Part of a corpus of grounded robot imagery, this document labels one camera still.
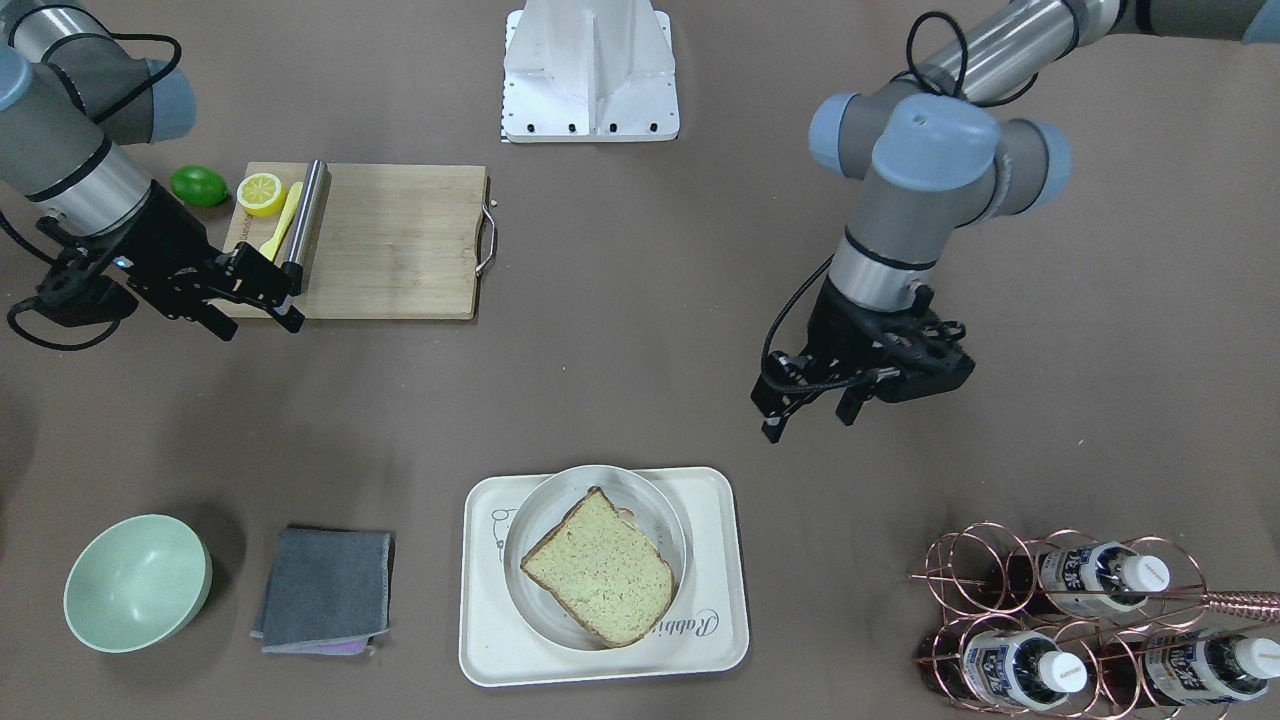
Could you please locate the metal cylinder tool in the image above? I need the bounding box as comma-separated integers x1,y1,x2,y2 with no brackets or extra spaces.
280,159,332,297

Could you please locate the tea bottle three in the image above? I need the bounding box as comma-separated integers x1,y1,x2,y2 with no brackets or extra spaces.
1100,630,1279,708

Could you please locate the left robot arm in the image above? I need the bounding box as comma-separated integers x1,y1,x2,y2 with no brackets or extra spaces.
751,1,1277,443

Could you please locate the copper wire bottle rack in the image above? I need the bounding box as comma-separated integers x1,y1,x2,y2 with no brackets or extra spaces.
914,521,1277,719

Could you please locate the cream rabbit tray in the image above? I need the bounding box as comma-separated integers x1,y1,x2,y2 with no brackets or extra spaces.
458,468,750,687

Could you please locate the yellow plastic knife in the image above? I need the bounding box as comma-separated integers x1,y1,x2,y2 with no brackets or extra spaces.
259,182,305,263

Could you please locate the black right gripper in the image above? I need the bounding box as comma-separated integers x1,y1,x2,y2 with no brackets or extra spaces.
8,182,305,351

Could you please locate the half lemon slice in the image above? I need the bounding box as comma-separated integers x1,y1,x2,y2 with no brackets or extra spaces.
236,172,288,217

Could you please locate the tea bottle two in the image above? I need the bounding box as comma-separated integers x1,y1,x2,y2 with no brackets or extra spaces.
915,629,1089,712

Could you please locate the plain bread slice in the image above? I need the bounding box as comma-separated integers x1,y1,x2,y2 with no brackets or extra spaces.
518,486,677,648

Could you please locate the green bowl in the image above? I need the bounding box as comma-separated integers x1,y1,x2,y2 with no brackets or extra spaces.
63,514,212,653

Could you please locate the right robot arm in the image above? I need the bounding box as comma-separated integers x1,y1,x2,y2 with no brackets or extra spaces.
1,1,305,348

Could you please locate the grey folded cloth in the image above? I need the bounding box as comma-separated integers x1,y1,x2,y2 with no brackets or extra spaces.
250,527,396,656

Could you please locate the green lime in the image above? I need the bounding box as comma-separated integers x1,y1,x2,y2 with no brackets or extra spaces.
168,164,229,208

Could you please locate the tea bottle one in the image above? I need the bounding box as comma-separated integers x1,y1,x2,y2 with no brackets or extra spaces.
979,541,1171,619

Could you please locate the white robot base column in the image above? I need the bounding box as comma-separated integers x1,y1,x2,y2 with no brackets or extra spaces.
500,1,681,143

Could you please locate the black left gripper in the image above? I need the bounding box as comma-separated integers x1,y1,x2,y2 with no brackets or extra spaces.
750,275,975,445

